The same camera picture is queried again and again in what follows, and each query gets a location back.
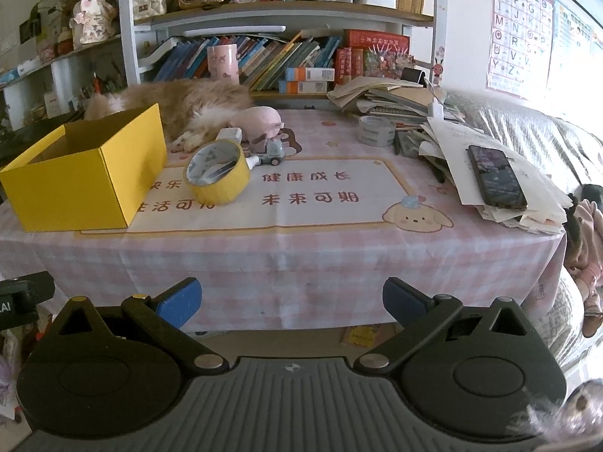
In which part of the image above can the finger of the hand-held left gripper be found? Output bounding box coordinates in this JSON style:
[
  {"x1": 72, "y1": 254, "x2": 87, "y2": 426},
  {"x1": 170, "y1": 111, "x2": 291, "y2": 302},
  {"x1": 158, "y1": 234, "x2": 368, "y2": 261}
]
[{"x1": 0, "y1": 272, "x2": 55, "y2": 304}]

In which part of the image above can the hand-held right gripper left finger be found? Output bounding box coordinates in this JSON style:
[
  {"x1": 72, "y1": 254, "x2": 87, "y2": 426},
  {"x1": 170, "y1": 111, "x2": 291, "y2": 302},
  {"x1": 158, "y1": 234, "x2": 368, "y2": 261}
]
[{"x1": 54, "y1": 277, "x2": 230, "y2": 373}]

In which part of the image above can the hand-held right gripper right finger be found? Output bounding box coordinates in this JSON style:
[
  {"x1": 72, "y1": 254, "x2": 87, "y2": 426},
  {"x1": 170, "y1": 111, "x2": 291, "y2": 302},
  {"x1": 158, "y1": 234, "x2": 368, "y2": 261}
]
[{"x1": 353, "y1": 277, "x2": 542, "y2": 372}]

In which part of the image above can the yellow cardboard box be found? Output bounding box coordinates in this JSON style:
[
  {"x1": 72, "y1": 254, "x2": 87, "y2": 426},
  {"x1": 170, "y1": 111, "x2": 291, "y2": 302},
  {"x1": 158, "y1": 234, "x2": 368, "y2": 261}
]
[{"x1": 0, "y1": 102, "x2": 169, "y2": 233}]

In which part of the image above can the yellow tape roll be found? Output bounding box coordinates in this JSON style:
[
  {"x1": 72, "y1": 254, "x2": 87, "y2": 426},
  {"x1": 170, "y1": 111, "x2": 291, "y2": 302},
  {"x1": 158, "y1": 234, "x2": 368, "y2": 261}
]
[{"x1": 184, "y1": 140, "x2": 251, "y2": 206}]

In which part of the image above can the grey toy truck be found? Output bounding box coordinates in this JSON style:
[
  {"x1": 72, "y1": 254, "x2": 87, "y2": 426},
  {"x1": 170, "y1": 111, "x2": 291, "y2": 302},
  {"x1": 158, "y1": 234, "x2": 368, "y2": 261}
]
[{"x1": 245, "y1": 139, "x2": 286, "y2": 167}]

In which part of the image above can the pink pig plush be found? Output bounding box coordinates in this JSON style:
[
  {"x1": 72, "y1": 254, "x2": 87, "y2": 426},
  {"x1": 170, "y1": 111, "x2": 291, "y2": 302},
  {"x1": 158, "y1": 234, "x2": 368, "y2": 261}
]
[{"x1": 229, "y1": 106, "x2": 286, "y2": 144}]

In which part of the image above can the black smartphone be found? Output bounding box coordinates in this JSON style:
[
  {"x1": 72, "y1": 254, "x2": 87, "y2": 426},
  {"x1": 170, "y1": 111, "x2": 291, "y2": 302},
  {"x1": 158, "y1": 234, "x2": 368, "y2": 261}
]
[{"x1": 467, "y1": 145, "x2": 528, "y2": 210}]

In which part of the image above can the grey tape roll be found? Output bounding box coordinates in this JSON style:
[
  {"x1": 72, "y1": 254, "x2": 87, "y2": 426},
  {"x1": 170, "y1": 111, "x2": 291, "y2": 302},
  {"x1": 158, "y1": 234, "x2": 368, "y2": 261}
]
[{"x1": 358, "y1": 115, "x2": 396, "y2": 148}]

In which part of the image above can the pile of white papers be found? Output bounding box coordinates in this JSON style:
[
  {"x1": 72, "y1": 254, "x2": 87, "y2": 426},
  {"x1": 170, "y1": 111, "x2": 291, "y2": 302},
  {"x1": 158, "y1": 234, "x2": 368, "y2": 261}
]
[{"x1": 417, "y1": 118, "x2": 573, "y2": 236}]

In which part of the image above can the tan and white cat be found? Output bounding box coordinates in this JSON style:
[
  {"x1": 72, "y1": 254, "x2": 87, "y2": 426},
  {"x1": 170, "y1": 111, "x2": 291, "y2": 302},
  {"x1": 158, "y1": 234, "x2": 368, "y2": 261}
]
[{"x1": 84, "y1": 79, "x2": 255, "y2": 153}]

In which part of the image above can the stack of notebooks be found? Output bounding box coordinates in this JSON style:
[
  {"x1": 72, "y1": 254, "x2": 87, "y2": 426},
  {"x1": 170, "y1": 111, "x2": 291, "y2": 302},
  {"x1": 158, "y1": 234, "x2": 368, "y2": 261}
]
[{"x1": 327, "y1": 75, "x2": 465, "y2": 128}]

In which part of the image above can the plastic-covered sofa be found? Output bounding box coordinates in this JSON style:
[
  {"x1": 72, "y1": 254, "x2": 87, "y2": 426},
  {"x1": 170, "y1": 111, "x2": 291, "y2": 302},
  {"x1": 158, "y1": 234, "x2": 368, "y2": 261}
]
[{"x1": 447, "y1": 89, "x2": 603, "y2": 377}]

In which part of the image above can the blue and white box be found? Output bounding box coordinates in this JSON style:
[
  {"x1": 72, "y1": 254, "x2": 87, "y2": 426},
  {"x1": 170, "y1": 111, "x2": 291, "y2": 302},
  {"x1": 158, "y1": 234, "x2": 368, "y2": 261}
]
[{"x1": 0, "y1": 56, "x2": 44, "y2": 86}]

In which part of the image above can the white side shelf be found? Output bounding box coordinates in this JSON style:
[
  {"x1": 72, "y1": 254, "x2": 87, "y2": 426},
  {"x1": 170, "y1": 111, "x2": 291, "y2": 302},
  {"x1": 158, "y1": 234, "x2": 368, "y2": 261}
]
[{"x1": 0, "y1": 33, "x2": 124, "y2": 133}]

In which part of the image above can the orange and white small box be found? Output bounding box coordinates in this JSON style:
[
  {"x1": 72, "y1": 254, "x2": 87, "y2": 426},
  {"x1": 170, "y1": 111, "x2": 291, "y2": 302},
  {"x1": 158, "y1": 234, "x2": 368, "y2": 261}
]
[
  {"x1": 286, "y1": 67, "x2": 335, "y2": 82},
  {"x1": 279, "y1": 80, "x2": 328, "y2": 94}
]

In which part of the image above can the small red box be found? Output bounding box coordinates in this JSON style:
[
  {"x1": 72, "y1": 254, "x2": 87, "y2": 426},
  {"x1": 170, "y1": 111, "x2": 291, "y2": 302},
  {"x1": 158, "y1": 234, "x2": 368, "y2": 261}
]
[{"x1": 335, "y1": 48, "x2": 364, "y2": 84}]

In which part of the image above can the pink printed cup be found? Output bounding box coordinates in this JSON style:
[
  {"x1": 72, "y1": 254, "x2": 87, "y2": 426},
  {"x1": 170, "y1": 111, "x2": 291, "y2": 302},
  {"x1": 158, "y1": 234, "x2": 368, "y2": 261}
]
[{"x1": 207, "y1": 44, "x2": 239, "y2": 81}]

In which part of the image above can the red printed box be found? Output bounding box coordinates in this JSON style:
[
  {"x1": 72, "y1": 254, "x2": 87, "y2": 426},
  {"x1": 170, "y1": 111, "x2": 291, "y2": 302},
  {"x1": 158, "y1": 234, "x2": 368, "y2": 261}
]
[{"x1": 343, "y1": 29, "x2": 410, "y2": 53}]

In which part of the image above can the row of blue books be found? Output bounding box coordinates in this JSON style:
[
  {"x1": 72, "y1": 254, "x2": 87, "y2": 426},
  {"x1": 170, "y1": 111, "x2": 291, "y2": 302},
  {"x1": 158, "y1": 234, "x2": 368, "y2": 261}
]
[{"x1": 153, "y1": 35, "x2": 344, "y2": 91}]

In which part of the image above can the floral ceramic doll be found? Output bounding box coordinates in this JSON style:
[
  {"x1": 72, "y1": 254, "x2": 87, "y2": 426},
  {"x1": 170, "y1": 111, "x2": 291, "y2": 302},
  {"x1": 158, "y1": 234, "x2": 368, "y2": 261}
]
[{"x1": 70, "y1": 0, "x2": 118, "y2": 45}]

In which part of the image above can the white bookshelf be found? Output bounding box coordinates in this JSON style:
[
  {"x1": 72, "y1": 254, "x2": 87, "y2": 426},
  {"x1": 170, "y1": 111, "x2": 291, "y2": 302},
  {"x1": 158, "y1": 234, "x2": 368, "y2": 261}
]
[{"x1": 118, "y1": 0, "x2": 448, "y2": 104}]

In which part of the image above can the alphabet wall poster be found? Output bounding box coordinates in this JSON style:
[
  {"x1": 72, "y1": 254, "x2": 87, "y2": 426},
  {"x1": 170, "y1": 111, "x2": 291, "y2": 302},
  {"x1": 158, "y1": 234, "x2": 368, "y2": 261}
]
[{"x1": 485, "y1": 0, "x2": 556, "y2": 101}]

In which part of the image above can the pale wall chart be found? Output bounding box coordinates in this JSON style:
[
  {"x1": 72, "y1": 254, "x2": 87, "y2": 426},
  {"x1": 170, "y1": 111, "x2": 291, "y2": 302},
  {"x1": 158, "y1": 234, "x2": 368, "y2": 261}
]
[{"x1": 546, "y1": 0, "x2": 603, "y2": 95}]

